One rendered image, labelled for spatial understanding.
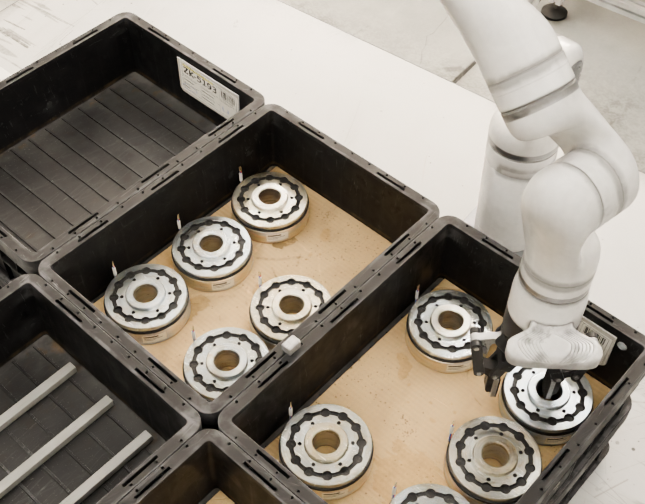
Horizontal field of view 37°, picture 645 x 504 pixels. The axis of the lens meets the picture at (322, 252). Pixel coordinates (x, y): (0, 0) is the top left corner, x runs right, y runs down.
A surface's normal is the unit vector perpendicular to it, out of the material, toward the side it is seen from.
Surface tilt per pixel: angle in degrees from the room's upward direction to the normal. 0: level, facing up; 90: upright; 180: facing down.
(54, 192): 0
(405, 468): 0
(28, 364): 0
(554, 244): 106
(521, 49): 50
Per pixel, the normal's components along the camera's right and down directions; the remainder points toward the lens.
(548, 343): 0.01, -0.72
